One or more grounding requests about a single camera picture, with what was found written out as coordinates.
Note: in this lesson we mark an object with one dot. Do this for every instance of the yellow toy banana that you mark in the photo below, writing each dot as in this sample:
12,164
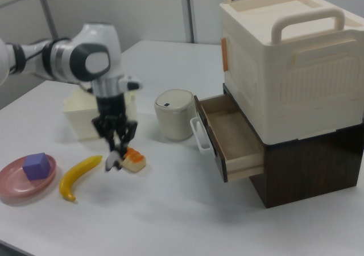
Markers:
76,172

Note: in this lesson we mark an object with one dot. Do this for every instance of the dark brown wooden cabinet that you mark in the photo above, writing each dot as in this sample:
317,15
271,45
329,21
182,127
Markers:
307,170

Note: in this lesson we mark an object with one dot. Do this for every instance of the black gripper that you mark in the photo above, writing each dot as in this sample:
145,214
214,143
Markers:
111,106

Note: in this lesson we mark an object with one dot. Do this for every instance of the cream plastic storage box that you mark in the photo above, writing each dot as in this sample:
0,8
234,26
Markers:
298,74

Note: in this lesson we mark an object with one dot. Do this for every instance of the cream plastic open bin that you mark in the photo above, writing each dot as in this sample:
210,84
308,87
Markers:
79,116

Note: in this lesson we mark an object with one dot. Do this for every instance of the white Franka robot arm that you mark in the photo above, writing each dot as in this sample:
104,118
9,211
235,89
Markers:
85,57

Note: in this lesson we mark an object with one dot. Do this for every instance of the purple cube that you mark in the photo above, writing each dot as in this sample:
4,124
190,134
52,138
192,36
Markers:
35,166

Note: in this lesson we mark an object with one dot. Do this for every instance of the small cream lidded trash can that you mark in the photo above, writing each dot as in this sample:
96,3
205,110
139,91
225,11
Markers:
174,116

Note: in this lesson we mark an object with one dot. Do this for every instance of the pink plastic plate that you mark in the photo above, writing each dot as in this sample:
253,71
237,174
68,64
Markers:
14,182

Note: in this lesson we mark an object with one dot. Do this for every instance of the orange glazed bread toy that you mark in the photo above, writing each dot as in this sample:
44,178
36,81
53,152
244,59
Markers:
135,162

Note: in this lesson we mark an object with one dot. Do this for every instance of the wooden drawer dark front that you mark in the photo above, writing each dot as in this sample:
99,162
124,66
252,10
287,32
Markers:
233,136

